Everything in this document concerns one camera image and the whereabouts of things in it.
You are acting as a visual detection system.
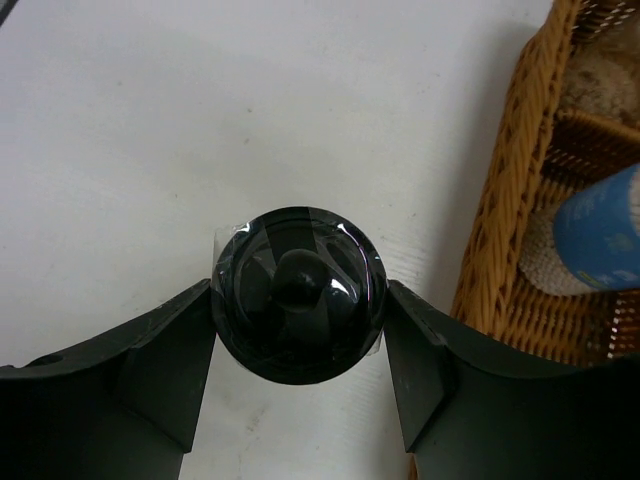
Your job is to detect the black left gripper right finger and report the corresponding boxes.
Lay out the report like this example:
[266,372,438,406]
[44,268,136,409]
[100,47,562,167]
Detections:
[384,281,639,479]

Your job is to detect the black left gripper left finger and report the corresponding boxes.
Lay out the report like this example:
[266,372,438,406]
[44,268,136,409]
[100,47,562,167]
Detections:
[1,280,216,479]

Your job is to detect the black grinder bottle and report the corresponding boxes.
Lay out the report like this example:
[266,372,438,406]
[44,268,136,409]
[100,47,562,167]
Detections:
[211,206,388,385]

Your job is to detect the silver cap blue label bottle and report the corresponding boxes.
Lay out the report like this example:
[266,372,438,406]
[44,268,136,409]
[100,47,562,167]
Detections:
[517,162,640,297]

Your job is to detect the brown wicker tray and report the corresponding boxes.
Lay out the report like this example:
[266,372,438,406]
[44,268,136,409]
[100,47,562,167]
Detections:
[452,1,639,368]

